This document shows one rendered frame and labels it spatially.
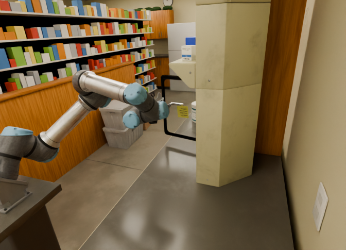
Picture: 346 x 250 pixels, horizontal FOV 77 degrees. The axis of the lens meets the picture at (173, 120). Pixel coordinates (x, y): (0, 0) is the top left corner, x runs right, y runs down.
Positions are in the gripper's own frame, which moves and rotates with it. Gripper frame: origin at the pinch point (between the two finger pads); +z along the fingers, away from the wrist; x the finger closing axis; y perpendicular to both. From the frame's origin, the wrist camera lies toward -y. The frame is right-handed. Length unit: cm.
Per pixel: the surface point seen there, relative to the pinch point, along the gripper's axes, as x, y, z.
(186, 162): -14.1, -35.0, -10.7
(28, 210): 47, -26, -58
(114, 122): 128, -69, 146
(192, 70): -28.3, 18.0, -26.4
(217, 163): -34, -24, -29
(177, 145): -5.2, -34.1, 7.2
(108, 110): 129, -49, 144
